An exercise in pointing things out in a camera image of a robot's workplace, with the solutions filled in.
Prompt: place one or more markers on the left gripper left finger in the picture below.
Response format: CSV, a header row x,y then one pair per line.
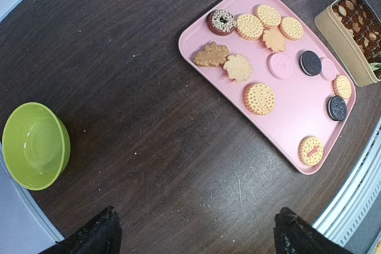
x,y
102,234

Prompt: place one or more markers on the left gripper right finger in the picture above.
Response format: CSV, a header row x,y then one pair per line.
x,y
294,235

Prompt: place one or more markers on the green sandwich cookie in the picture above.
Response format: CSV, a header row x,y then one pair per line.
x,y
375,66

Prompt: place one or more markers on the biscuit with pink stick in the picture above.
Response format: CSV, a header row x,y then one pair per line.
x,y
311,150

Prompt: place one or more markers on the green plastic bowl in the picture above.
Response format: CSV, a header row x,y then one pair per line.
x,y
35,145

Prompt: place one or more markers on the black sandwich cookie lower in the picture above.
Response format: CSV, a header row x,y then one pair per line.
x,y
336,108

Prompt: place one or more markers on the black sandwich cookie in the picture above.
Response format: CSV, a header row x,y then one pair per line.
x,y
310,63
336,108

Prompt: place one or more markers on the beige round biscuit left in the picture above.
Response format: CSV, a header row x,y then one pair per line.
x,y
259,98

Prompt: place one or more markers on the beige round biscuit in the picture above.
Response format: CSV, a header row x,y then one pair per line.
x,y
249,26
259,98
291,28
268,15

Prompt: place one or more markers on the beige round biscuit corner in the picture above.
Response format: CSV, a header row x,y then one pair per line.
x,y
342,87

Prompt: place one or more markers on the pink sandwich cookie upper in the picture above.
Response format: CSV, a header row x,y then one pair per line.
x,y
280,66

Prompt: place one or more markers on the pink sandwich cookie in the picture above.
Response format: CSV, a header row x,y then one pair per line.
x,y
328,69
280,66

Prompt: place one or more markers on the pink sandwich cookie lower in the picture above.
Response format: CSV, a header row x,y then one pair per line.
x,y
328,69

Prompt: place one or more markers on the black sandwich cookie upper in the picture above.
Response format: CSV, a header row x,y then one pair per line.
x,y
310,63

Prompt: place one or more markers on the beige flower cookie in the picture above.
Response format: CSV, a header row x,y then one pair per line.
x,y
238,68

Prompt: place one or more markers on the pink plastic tray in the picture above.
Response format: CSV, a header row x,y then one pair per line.
x,y
301,100

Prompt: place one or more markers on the brown tree cookie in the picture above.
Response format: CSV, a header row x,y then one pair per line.
x,y
212,55

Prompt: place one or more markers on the beige leaf cookie under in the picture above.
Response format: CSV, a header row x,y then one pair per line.
x,y
274,40

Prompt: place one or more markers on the beige round biscuit top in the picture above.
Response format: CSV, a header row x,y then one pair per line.
x,y
249,26

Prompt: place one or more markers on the gold cookie tin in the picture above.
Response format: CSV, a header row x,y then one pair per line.
x,y
352,28

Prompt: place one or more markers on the chocolate sprinkle donut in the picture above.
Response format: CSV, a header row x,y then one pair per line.
x,y
221,22

